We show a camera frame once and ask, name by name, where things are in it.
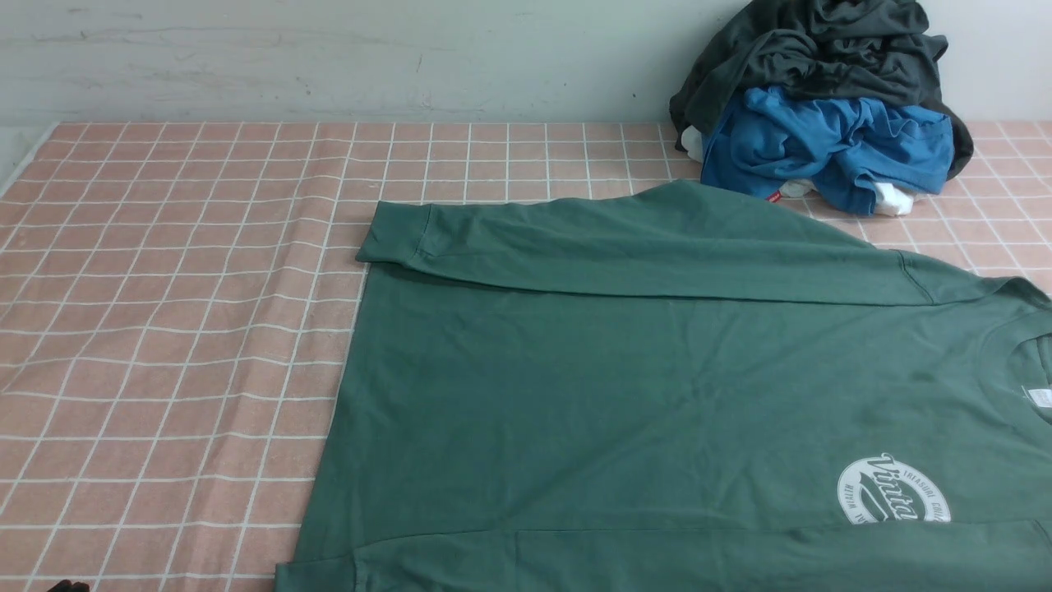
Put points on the pink checkered tablecloth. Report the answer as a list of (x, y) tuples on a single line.
[(176, 300)]

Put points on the green long-sleeved shirt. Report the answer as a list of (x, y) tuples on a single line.
[(686, 389)]

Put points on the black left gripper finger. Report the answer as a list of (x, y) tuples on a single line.
[(66, 587)]

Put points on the dark grey crumpled garment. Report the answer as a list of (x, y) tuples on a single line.
[(821, 50)]

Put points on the blue crumpled garment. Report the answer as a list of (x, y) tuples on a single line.
[(844, 146)]

